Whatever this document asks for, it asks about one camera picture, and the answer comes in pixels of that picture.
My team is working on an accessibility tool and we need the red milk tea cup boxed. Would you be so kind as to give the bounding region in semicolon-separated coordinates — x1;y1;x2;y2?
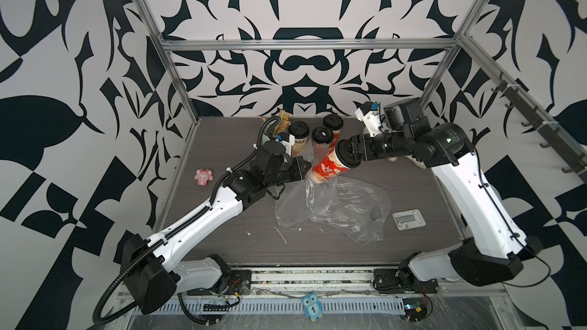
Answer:
311;126;334;159
310;143;362;184
323;113;344;143

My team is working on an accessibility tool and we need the clear plastic bag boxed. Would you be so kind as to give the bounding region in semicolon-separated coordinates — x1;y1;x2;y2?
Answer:
307;176;391;247
275;145;337;228

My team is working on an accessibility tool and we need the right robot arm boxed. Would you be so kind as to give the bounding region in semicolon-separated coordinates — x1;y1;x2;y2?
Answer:
335;98;543;289

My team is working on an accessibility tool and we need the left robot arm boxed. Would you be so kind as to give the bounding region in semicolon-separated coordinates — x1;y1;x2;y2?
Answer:
121;141;312;314

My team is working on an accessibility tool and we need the red milk tea cup back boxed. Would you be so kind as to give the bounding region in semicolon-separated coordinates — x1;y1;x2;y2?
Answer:
323;113;344;143

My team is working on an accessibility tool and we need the cream milk tea cup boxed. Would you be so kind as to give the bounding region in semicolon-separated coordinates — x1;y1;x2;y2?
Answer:
288;121;310;157

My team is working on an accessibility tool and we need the white teddy bear brown hoodie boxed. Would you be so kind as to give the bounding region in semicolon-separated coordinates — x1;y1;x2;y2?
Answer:
386;155;427;170

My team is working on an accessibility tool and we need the pink pig toy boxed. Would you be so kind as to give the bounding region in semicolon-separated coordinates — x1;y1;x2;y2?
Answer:
194;169;214;186

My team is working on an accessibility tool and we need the blue owl number tag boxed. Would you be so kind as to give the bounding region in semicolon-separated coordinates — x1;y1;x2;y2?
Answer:
301;292;323;322

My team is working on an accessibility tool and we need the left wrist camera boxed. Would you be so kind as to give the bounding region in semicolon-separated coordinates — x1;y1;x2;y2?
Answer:
275;132;295;156

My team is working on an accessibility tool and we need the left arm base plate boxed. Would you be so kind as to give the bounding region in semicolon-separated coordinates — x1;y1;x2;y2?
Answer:
186;270;252;296

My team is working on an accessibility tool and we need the aluminium front rail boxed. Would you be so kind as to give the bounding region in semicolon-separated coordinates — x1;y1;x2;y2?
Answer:
147;261;505;306

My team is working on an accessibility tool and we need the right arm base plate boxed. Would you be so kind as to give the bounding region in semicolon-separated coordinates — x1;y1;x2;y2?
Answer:
371;269;438;294

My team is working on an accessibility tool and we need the wall hook rack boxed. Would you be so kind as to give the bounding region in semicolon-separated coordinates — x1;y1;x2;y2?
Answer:
492;72;586;184

